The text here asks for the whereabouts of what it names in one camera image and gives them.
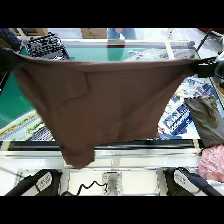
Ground pink garment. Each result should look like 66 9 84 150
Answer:
198 143 224 184

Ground person's legs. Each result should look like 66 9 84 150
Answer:
106 28 138 41

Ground cardboard box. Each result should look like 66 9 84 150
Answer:
80 28 108 40

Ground dark olive garment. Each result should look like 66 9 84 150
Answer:
184 95 224 149

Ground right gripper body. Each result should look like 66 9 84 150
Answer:
193 57 219 79

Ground black cable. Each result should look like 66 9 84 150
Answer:
75 180 110 197

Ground brown T-shirt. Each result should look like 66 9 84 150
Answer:
0 49 208 169

